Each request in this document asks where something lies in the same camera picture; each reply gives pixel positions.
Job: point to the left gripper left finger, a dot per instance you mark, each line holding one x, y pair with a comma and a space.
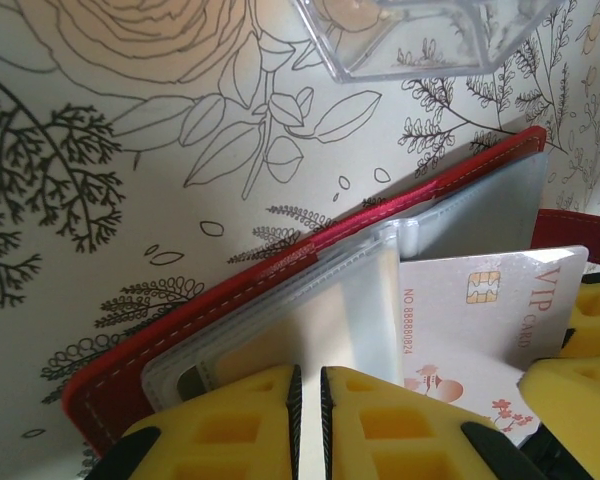
220, 430

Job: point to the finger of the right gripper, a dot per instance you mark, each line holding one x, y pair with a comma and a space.
580, 395
597, 320

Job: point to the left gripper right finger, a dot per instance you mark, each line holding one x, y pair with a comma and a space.
395, 430

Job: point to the red card holder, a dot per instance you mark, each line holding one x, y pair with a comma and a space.
205, 320

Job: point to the white VIP card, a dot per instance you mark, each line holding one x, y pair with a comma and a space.
455, 330

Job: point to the clear acrylic card box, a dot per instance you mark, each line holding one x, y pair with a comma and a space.
405, 40

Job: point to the floral table cover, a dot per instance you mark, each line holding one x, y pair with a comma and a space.
130, 200

